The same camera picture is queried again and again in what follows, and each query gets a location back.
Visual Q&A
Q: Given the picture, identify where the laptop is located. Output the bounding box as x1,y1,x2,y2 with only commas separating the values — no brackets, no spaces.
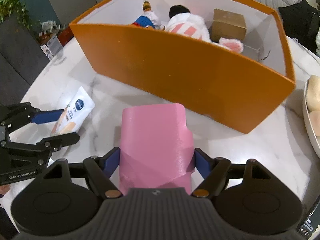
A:
295,204,320,240

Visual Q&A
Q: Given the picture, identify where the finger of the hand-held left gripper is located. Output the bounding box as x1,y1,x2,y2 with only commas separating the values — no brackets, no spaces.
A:
0,102,65,131
7,131,80,156

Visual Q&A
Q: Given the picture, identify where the green potted plant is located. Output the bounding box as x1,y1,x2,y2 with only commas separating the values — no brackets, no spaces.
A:
0,0,33,30

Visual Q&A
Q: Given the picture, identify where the plush toy in blue clothes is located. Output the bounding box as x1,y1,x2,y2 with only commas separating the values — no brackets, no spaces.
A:
131,1,165,30

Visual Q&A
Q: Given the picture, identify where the pink plastic block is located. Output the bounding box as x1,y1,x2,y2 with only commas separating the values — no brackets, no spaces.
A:
119,103,195,195

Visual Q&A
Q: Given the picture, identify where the red box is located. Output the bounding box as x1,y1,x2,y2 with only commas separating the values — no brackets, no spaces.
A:
59,24,75,43

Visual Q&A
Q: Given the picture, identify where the white lotion tube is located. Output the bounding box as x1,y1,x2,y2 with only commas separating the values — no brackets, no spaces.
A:
51,86,95,137

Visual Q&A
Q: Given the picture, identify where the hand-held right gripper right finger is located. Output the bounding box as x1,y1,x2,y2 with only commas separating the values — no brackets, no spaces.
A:
191,148,275,197

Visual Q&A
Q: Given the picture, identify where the orange storage box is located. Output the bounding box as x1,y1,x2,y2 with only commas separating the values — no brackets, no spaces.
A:
69,0,297,134

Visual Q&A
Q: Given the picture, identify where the pale round bun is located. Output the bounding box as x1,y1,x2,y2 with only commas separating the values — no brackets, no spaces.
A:
307,76,320,112

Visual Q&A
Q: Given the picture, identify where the crumpled plastic bag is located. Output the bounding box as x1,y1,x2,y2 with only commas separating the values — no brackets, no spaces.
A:
41,21,61,35

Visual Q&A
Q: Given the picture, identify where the white bowl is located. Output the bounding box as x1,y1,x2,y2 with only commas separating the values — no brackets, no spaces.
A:
302,75,320,158

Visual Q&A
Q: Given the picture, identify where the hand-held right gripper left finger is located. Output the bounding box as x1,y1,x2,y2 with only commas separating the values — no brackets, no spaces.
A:
44,147,123,198

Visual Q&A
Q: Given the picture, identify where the dark cabinet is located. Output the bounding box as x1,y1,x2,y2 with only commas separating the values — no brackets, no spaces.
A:
0,12,51,103

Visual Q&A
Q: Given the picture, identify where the white crocheted bunny plush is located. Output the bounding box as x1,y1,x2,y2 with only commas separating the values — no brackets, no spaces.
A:
219,37,244,54

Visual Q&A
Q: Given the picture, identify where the white printed cardboard box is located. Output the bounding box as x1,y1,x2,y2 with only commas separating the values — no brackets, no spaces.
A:
40,33,63,61

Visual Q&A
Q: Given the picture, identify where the brown cardboard box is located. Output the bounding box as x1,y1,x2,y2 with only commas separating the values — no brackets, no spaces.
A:
209,9,247,43

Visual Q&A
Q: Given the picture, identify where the black jacket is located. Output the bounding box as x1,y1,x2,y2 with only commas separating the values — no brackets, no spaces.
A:
278,0,320,53

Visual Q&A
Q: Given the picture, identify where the white dog plush toy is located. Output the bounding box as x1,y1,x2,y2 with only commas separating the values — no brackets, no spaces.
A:
164,4,212,42

